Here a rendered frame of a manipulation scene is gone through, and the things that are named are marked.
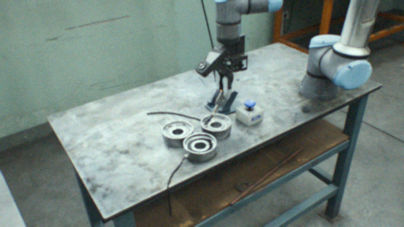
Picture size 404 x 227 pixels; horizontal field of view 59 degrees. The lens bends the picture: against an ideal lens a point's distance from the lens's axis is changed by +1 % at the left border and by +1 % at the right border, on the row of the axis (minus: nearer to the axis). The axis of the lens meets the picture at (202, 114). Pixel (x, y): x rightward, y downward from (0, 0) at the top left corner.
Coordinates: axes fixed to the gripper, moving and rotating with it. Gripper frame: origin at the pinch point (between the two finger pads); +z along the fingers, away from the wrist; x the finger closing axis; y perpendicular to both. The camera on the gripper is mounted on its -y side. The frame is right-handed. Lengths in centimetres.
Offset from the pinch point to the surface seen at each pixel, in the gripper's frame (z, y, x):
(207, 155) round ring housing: 10.2, -14.4, -12.8
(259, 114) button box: 9.8, 12.5, -4.5
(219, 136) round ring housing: 11.2, -5.1, -5.7
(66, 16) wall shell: 11, -15, 159
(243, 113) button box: 9.1, 7.4, -1.9
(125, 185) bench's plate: 13.1, -39.1, -8.1
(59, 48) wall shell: 31, -24, 159
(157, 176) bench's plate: 13.1, -29.8, -9.8
